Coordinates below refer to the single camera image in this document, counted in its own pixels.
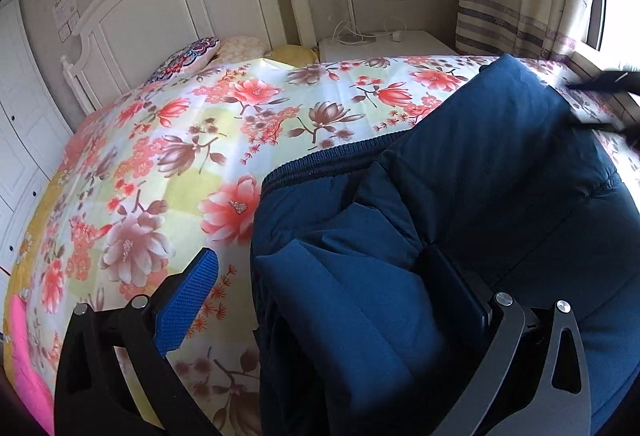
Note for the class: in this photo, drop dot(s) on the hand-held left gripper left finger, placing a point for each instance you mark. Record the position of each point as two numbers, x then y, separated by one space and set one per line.
190 298

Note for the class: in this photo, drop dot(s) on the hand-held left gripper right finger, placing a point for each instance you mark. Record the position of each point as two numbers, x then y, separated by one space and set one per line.
467 288

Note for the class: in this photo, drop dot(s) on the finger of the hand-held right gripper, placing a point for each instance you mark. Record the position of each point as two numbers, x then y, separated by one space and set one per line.
607 80
607 125

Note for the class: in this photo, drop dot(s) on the blue down jacket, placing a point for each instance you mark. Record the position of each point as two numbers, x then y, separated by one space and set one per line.
475 196

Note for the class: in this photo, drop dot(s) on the window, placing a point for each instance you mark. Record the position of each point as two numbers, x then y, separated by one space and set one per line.
617 21

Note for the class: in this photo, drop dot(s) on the floral bed sheet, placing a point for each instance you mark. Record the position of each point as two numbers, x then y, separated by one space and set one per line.
175 156

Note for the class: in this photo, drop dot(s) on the pink cloth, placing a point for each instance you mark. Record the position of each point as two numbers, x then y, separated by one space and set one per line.
27 356

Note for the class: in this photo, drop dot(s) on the white nightstand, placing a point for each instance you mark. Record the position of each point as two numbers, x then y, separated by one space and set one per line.
400 47

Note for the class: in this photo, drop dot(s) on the white plug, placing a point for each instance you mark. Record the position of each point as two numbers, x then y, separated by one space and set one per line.
397 35

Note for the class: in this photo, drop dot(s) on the white wardrobe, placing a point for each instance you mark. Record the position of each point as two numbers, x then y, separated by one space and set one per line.
25 126

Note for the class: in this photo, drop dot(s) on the patterned round-print pillow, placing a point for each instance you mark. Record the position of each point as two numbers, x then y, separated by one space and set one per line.
187 59

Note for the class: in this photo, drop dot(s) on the beige pillow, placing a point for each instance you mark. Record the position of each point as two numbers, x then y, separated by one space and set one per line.
242 49

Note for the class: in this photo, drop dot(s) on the yellow pillow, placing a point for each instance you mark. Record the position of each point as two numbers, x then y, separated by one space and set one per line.
292 54

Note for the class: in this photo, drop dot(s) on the white bed headboard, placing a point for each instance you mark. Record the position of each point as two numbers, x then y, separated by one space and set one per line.
200 1

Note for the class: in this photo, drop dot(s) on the white wall switch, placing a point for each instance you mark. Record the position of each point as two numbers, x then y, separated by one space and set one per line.
66 19

